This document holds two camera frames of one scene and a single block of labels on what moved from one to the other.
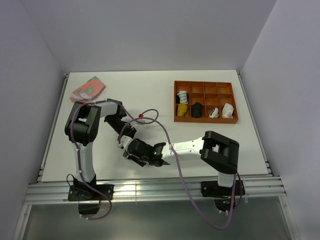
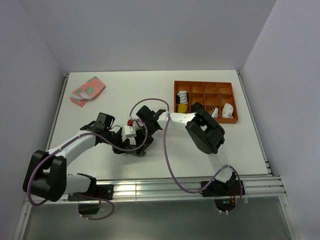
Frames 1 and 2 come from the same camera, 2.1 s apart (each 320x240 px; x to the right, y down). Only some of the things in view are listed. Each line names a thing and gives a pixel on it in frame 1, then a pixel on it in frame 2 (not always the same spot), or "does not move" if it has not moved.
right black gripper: (133, 157) to (140, 138)
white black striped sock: (182, 95) does not move
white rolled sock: (227, 111) does not move
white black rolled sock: (214, 113) does not move
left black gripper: (130, 131) to (122, 144)
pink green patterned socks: (85, 93) does not move
